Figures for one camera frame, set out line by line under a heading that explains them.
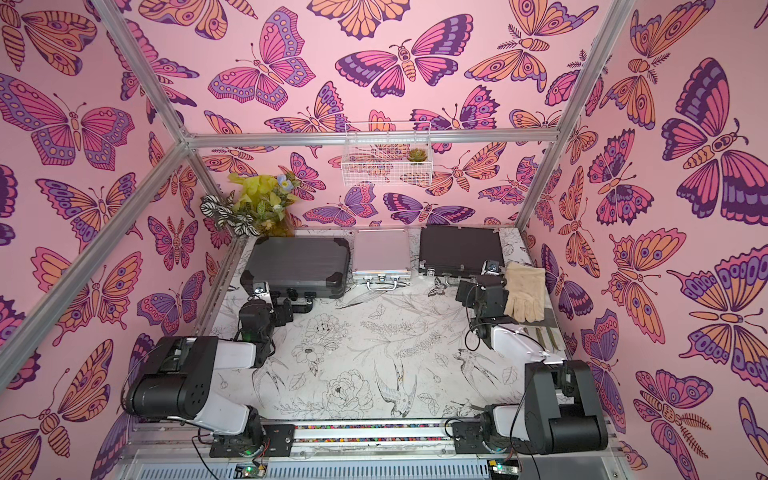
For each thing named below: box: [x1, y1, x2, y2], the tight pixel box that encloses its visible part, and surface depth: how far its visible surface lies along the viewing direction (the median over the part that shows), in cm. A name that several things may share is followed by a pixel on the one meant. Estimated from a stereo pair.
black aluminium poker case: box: [418, 226, 505, 277], surface depth 109 cm
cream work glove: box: [504, 262, 546, 323], surface depth 102 cm
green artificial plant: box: [228, 172, 299, 230], surface depth 105 cm
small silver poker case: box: [352, 228, 411, 291], surface depth 105 cm
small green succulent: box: [407, 148, 428, 162], surface depth 94 cm
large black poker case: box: [240, 236, 352, 304], surface depth 103 cm
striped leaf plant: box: [200, 190, 260, 236], surface depth 98 cm
